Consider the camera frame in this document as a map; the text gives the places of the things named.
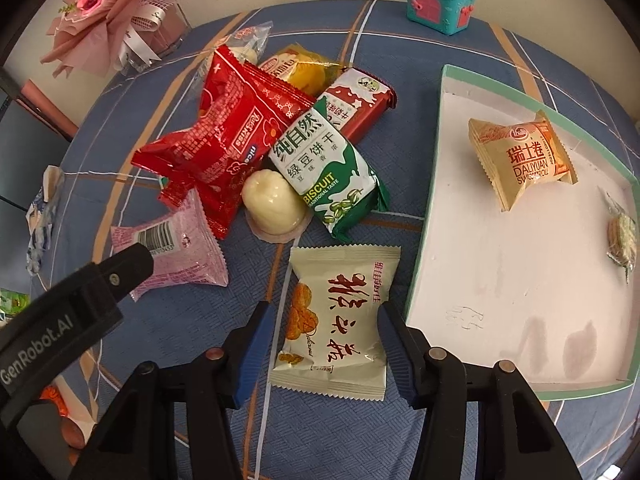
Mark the white tray box green rim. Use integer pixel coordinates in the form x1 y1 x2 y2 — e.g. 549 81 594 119
404 64 640 402

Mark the teal toy chest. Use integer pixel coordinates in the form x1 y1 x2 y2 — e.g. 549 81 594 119
404 0 477 36

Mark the dark red white packet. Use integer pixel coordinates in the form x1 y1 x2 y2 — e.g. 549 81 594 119
320 66 397 143

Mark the green white biscuit packet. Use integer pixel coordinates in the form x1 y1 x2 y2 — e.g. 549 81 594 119
267 97 391 241

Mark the blue white packet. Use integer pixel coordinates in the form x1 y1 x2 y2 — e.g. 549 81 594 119
25 165 66 276

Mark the long patterned red packet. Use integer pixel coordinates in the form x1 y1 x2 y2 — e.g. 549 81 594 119
197 44 317 161

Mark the blue plaid bed sheet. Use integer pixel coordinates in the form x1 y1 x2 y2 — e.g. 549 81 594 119
27 0 640 480

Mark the white jelly cup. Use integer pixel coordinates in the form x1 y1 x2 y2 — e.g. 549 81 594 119
241 169 308 242

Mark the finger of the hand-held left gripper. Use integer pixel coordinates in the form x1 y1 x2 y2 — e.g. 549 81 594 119
92 244 155 307

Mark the cream snack packet red print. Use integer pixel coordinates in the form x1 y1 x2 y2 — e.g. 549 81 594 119
269 245 402 402

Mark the orange swiss roll packet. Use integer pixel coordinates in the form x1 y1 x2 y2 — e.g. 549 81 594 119
468 110 580 212

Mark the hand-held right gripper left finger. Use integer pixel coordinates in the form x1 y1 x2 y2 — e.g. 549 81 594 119
67 301 276 480

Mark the brown wooden board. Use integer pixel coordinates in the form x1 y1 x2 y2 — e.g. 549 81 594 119
15 77 81 141

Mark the person's left hand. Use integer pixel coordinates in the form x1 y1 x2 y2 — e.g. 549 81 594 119
62 419 98 450

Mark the yellow cake packet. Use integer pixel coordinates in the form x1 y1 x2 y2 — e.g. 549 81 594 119
257 45 353 98

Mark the small green white packet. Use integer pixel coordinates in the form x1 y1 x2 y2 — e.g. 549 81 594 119
0 287 33 323

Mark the pink snack packet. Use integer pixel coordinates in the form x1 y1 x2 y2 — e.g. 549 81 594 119
110 190 230 303

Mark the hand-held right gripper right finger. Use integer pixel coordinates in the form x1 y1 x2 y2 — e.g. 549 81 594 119
376 304 583 480

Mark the clear packet white ball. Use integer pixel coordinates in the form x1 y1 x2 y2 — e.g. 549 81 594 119
200 21 275 68

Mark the pale green cracker packet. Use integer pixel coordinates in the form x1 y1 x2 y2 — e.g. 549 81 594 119
600 187 638 286

